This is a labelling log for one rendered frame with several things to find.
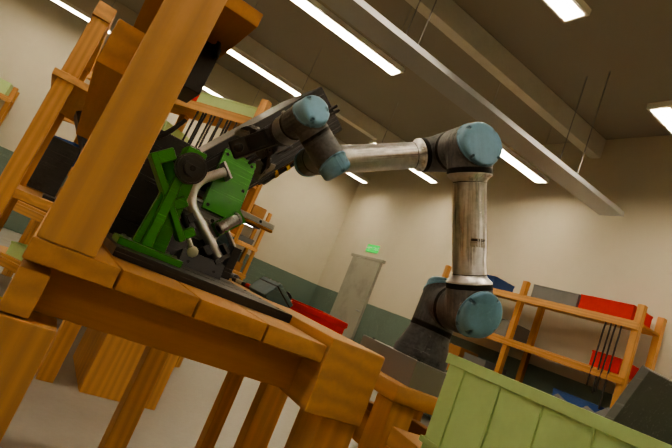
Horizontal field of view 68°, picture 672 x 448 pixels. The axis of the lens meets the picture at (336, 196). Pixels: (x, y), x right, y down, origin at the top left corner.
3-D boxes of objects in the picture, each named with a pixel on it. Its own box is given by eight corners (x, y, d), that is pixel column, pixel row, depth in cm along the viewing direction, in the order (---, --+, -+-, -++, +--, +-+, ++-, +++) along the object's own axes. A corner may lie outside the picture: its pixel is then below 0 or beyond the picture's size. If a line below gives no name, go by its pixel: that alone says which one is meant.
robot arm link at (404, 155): (447, 136, 150) (289, 143, 134) (469, 129, 140) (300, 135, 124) (451, 174, 150) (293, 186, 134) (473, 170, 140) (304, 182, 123)
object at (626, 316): (583, 522, 477) (643, 303, 521) (392, 402, 737) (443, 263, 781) (613, 529, 502) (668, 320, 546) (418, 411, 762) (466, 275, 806)
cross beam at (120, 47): (88, 139, 204) (98, 120, 206) (123, 75, 90) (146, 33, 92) (75, 133, 202) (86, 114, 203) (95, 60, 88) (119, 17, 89)
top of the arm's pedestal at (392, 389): (414, 392, 156) (419, 379, 157) (489, 435, 127) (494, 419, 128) (331, 361, 143) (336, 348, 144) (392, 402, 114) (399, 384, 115)
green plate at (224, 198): (225, 227, 159) (246, 171, 168) (236, 222, 153) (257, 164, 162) (192, 212, 154) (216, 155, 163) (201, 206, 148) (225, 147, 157)
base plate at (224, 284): (185, 263, 213) (188, 258, 214) (289, 323, 117) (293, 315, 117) (86, 223, 195) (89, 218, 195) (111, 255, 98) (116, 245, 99)
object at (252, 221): (255, 230, 187) (259, 222, 188) (271, 233, 173) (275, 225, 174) (156, 184, 170) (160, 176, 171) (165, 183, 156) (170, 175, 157)
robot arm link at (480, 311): (471, 329, 136) (471, 131, 140) (507, 341, 122) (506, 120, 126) (432, 331, 132) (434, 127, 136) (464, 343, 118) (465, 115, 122)
